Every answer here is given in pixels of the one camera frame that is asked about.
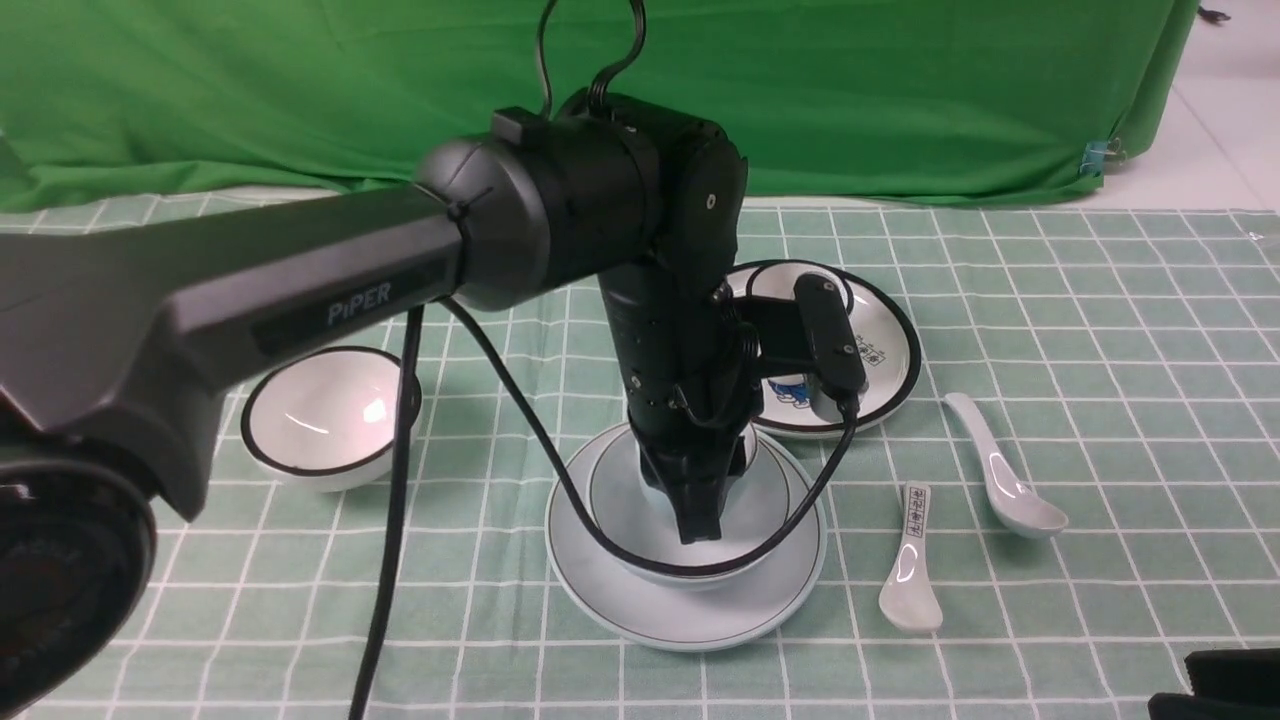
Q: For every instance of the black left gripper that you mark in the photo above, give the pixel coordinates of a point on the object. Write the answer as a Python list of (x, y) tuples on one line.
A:
[(682, 357)]

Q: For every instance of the white spoon with label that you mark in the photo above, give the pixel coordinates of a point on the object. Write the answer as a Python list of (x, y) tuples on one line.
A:
[(907, 598)]

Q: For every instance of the plain white ceramic spoon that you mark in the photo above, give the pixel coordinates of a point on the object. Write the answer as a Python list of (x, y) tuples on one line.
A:
[(1019, 508)]

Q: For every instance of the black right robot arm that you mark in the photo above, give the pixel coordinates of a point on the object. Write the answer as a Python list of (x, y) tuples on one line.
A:
[(1224, 684)]

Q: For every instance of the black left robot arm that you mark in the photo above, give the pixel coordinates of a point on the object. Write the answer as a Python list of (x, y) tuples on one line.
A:
[(119, 347)]

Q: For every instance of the black-rimmed cartoon plate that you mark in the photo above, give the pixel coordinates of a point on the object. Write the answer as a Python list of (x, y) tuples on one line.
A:
[(887, 343)]

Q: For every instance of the white plate brown rim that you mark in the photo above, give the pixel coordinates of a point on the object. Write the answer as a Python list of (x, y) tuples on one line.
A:
[(682, 614)]

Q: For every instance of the black-rimmed white bowl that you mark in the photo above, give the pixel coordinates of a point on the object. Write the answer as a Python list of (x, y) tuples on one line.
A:
[(326, 422)]

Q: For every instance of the green checkered tablecloth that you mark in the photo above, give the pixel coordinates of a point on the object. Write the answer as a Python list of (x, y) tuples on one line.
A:
[(1126, 361)]

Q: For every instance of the blue binder clip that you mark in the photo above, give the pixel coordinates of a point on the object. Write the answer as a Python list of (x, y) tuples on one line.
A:
[(1098, 156)]

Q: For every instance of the green backdrop cloth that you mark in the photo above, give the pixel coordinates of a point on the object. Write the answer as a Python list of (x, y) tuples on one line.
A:
[(939, 102)]

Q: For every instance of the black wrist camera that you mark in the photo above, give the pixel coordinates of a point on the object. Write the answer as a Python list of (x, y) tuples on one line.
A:
[(807, 334)]

